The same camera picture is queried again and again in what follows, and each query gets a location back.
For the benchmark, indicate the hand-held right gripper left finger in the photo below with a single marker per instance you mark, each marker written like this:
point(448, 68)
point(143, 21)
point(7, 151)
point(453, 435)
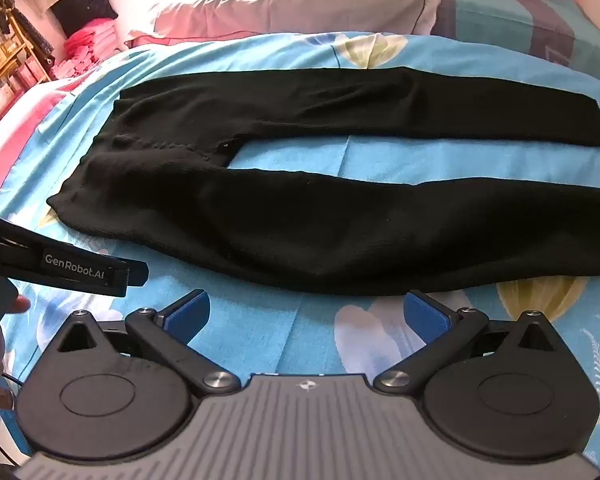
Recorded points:
point(187, 314)

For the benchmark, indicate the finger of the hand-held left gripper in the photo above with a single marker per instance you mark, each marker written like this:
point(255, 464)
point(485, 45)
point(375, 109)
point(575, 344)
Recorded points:
point(141, 273)

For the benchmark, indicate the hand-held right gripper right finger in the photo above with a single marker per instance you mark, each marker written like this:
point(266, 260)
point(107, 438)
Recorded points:
point(424, 315)

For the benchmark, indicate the black pants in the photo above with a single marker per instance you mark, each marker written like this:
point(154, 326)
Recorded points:
point(300, 210)

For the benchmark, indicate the blue floral bed sheet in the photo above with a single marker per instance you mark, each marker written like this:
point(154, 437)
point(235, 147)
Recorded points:
point(290, 327)

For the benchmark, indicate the pink red bed cover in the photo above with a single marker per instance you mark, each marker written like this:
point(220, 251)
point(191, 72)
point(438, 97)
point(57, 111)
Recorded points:
point(25, 120)

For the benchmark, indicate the stack of red folded clothes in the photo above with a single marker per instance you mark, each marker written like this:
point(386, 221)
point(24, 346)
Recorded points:
point(92, 47)

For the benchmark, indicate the wooden shelf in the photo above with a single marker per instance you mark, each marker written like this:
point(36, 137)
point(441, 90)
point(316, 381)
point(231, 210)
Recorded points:
point(10, 60)

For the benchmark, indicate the teal striped folded blanket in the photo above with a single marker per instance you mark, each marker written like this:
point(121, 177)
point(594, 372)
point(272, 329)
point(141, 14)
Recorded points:
point(520, 25)

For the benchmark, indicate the grey pink pillow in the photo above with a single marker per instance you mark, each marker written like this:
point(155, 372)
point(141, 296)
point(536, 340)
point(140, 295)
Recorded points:
point(280, 0)

